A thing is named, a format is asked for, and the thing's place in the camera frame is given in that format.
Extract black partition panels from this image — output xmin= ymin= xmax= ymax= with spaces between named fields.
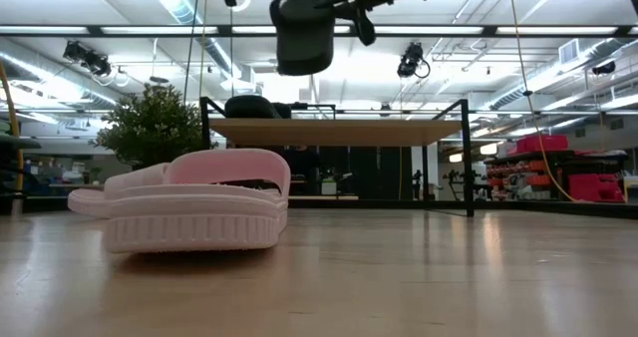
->
xmin=318 ymin=146 xmax=415 ymax=201

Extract pink slide sandal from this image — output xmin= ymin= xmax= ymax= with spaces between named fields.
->
xmin=104 ymin=148 xmax=292 ymax=254
xmin=67 ymin=162 xmax=170 ymax=220

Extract black hanging cable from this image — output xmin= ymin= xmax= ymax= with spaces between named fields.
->
xmin=182 ymin=0 xmax=202 ymax=105

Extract red plastic crate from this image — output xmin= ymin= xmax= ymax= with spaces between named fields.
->
xmin=514 ymin=134 xmax=570 ymax=155

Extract black desk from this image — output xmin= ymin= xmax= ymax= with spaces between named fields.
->
xmin=0 ymin=134 xmax=43 ymax=153

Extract black storage rack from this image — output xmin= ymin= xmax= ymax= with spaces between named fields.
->
xmin=481 ymin=150 xmax=630 ymax=203

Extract overhead LED light bar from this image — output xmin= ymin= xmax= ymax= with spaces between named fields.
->
xmin=0 ymin=24 xmax=638 ymax=39

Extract black studio spotlight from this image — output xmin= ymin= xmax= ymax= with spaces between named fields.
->
xmin=590 ymin=60 xmax=617 ymax=77
xmin=62 ymin=40 xmax=114 ymax=78
xmin=396 ymin=41 xmax=432 ymax=80

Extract large red bin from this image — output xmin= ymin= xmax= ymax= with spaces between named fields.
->
xmin=567 ymin=172 xmax=625 ymax=204

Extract black aluminium rig frame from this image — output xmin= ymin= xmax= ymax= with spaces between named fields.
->
xmin=0 ymin=195 xmax=638 ymax=221

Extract green potted plant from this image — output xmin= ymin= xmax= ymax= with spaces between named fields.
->
xmin=91 ymin=82 xmax=206 ymax=172

